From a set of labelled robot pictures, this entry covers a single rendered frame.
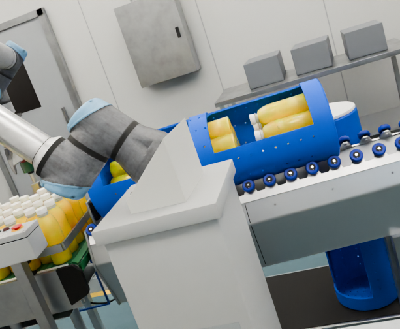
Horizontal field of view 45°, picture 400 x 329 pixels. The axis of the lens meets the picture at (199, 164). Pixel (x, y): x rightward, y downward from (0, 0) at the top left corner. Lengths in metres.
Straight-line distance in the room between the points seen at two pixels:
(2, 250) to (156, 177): 0.73
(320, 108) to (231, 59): 3.38
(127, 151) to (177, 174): 0.15
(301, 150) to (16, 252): 0.99
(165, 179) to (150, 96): 4.06
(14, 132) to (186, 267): 0.54
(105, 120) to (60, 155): 0.14
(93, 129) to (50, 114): 4.39
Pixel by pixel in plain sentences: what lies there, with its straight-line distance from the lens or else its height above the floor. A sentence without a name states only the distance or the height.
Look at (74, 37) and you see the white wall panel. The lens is 5.38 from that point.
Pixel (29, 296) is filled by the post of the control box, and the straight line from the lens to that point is 1.80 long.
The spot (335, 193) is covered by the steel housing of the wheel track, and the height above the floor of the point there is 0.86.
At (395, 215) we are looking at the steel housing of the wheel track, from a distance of 1.82.
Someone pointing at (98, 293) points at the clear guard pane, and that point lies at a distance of 2.42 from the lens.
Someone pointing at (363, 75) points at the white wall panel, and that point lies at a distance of 5.00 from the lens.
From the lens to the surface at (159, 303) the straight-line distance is 1.26.
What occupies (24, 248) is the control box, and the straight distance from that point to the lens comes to 1.68.
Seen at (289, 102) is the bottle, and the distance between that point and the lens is 1.70.
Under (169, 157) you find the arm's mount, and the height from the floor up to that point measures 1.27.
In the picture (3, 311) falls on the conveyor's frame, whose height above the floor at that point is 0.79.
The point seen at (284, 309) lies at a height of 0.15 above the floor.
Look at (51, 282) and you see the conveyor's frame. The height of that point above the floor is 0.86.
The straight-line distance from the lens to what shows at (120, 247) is 1.21.
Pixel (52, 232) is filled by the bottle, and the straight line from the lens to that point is 1.79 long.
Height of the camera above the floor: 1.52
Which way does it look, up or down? 15 degrees down
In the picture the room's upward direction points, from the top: 19 degrees counter-clockwise
